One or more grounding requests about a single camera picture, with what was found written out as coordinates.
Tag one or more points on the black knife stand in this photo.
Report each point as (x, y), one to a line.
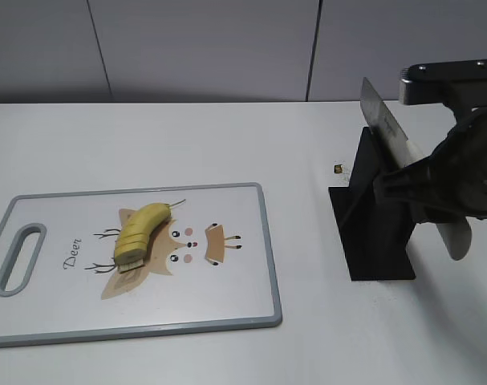
(374, 232)

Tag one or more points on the yellow banana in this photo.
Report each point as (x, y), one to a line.
(133, 239)

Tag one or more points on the white-handled kitchen knife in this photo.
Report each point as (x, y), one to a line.
(457, 234)

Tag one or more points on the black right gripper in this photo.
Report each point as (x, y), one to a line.
(454, 177)

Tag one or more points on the thin banana end slice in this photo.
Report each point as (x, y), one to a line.
(124, 268)

